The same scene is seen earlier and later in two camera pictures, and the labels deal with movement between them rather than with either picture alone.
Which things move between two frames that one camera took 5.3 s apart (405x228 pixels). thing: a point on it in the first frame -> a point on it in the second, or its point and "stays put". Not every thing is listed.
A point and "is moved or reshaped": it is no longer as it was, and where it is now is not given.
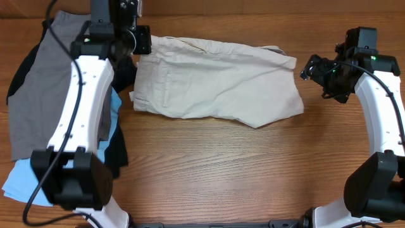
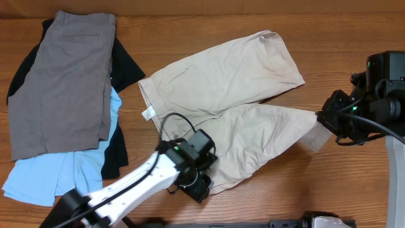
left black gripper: [142, 31] -> [201, 188]
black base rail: [287, 223] stays put
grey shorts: [36, 106] stays put
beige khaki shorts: [185, 76] is moved or reshaped
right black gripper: [321, 64] -> [335, 124]
